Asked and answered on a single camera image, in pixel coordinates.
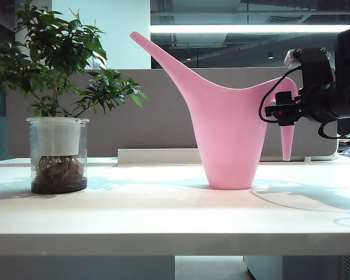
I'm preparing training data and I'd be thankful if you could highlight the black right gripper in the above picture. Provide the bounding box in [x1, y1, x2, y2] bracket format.
[264, 82, 338, 127]

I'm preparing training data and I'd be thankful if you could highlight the pink plastic watering can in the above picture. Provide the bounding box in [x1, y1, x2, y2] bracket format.
[129, 31, 299, 190]

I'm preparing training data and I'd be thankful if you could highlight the white inner plant pot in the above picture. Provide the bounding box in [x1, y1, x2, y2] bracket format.
[31, 117, 83, 156]

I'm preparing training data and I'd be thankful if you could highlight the green leafy plant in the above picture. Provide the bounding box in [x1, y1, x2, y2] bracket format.
[0, 0, 149, 119]

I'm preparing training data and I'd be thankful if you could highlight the office partition panel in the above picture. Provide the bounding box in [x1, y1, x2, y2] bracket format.
[5, 68, 340, 162]

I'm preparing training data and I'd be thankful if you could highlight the clear glass outer jar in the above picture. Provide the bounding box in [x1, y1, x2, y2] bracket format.
[26, 117, 90, 195]

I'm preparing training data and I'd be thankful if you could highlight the black camera cable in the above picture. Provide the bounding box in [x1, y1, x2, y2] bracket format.
[258, 65, 303, 123]

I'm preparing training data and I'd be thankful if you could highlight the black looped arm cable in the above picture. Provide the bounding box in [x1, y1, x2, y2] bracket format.
[318, 120, 350, 139]

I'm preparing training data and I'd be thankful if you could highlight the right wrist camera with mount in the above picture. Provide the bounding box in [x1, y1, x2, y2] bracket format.
[283, 47, 335, 89]

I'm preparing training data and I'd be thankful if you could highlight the white desk cable tray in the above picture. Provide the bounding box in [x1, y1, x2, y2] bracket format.
[117, 148, 205, 166]

